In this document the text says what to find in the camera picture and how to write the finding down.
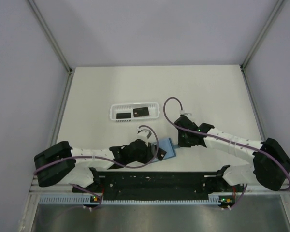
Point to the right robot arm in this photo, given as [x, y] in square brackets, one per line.
[266, 161]

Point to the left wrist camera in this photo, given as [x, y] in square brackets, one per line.
[143, 134]

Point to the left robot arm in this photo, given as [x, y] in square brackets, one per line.
[64, 164]

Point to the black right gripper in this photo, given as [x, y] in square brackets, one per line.
[181, 143]

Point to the grey slotted cable duct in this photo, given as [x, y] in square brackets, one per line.
[91, 200]

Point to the black card in basket right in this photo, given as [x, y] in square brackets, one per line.
[141, 112]

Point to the right aluminium frame post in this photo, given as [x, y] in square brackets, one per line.
[279, 5]

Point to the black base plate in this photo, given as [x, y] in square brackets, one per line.
[146, 186]

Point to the aluminium frame post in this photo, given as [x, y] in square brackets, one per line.
[279, 5]
[48, 34]

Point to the black VIP credit card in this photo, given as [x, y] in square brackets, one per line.
[161, 154]

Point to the left aluminium frame post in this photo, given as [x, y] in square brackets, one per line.
[48, 34]

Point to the black card in basket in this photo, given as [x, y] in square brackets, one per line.
[126, 115]
[141, 112]

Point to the black card in basket left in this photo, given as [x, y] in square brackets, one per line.
[126, 115]

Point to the blue leather card holder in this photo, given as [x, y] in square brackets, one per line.
[167, 145]

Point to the white plastic basket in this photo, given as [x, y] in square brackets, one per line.
[154, 110]

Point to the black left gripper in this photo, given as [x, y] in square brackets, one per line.
[149, 155]

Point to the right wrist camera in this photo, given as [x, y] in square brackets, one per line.
[182, 112]

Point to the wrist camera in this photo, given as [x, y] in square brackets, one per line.
[182, 112]
[143, 134]

